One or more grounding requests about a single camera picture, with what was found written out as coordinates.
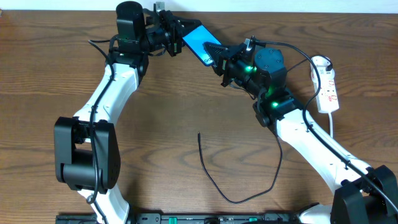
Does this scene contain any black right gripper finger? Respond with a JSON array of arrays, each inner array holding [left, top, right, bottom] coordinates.
[[211, 63, 218, 74], [203, 42, 238, 56]]

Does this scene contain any blue Galaxy smartphone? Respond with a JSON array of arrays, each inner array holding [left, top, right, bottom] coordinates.
[[183, 25, 221, 67]]

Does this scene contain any black charging cable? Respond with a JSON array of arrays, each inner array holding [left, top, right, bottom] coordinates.
[[197, 54, 333, 205]]

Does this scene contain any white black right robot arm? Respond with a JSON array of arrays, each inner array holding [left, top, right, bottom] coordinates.
[[204, 40, 397, 223]]

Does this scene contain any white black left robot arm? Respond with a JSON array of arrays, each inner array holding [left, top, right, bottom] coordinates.
[[54, 1, 201, 223]]

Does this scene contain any white power strip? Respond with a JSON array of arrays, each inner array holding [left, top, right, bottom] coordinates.
[[312, 55, 339, 113]]

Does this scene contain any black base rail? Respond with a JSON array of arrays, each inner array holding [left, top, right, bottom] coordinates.
[[55, 213, 302, 224]]

